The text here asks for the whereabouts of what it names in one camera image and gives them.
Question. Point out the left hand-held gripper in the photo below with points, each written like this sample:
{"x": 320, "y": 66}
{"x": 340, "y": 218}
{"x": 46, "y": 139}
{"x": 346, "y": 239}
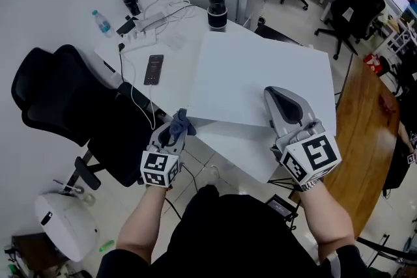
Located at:
{"x": 159, "y": 169}

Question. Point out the black metal stand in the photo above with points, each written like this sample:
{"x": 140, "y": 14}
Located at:
{"x": 387, "y": 249}

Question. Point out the white round appliance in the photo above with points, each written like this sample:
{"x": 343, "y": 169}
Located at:
{"x": 68, "y": 224}

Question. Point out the black padded office chair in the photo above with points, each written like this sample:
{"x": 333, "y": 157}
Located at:
{"x": 71, "y": 101}

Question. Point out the person's left forearm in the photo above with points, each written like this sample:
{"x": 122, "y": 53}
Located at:
{"x": 140, "y": 224}

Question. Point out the black power adapter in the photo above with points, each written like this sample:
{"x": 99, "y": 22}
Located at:
{"x": 127, "y": 26}

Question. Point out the person's black shirt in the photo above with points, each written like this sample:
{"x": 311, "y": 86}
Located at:
{"x": 234, "y": 237}

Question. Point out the black insulated bottle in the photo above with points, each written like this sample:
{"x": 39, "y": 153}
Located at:
{"x": 217, "y": 13}

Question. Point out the wooden table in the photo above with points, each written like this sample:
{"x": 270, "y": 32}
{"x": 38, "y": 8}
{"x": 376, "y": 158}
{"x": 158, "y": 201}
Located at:
{"x": 365, "y": 153}

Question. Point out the clear plastic water bottle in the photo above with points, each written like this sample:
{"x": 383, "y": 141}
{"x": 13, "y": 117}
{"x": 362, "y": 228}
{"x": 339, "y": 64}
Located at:
{"x": 102, "y": 24}

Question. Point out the person's right forearm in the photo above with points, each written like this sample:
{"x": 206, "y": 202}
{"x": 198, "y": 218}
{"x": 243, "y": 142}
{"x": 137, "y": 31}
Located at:
{"x": 329, "y": 221}

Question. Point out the black smartphone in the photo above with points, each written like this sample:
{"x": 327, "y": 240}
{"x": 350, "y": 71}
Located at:
{"x": 153, "y": 70}

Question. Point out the white box appliance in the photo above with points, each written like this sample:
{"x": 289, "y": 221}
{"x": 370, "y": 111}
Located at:
{"x": 254, "y": 75}

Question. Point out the clear plastic bag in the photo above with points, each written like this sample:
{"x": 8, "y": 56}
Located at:
{"x": 173, "y": 40}

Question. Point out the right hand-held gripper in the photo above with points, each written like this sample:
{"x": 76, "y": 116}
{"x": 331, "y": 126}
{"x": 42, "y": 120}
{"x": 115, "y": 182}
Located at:
{"x": 309, "y": 156}

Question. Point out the white folding rack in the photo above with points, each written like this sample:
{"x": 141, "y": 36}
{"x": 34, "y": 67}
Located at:
{"x": 394, "y": 37}

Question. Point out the grey cloth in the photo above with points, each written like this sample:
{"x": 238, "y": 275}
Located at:
{"x": 180, "y": 123}

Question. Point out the black plug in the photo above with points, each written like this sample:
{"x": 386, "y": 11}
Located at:
{"x": 121, "y": 47}

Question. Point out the green plastic bottle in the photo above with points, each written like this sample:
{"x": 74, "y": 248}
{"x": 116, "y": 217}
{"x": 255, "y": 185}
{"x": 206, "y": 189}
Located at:
{"x": 107, "y": 245}

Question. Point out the small black travel mug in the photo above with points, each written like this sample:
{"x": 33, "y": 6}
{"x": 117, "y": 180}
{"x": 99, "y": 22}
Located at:
{"x": 131, "y": 3}

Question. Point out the metal wristwatch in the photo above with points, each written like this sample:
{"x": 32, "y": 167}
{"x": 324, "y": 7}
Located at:
{"x": 311, "y": 185}

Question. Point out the grey power strip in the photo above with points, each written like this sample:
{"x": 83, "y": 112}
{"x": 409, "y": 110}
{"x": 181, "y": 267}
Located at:
{"x": 150, "y": 21}

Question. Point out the red white bag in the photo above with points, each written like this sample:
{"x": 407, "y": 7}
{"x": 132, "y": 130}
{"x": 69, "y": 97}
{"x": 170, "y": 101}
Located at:
{"x": 372, "y": 64}

